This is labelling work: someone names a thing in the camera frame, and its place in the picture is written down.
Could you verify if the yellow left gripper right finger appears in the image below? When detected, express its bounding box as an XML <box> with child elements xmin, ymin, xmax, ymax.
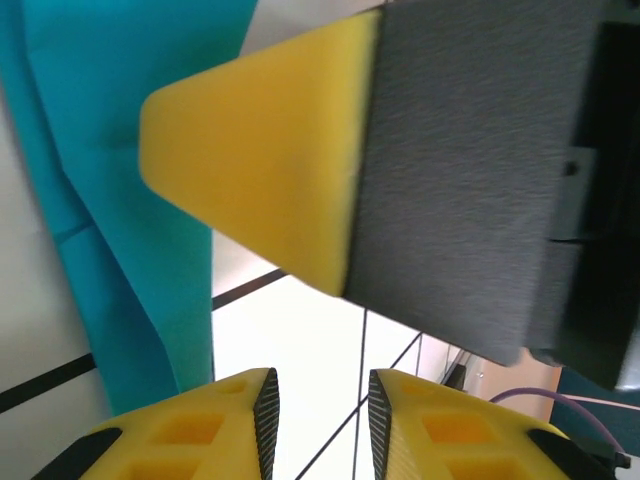
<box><xmin>368</xmin><ymin>368</ymin><xmax>621</xmax><ymax>480</ymax></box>

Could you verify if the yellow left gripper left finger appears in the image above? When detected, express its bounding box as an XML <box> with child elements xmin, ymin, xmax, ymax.
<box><xmin>29</xmin><ymin>367</ymin><xmax>280</xmax><ymax>480</ymax></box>

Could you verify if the blue paper sheet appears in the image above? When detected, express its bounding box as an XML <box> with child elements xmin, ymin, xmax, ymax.
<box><xmin>0</xmin><ymin>0</ymin><xmax>259</xmax><ymax>416</ymax></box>

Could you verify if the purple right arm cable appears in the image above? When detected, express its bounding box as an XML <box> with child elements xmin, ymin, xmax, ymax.
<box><xmin>488</xmin><ymin>387</ymin><xmax>621</xmax><ymax>454</ymax></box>

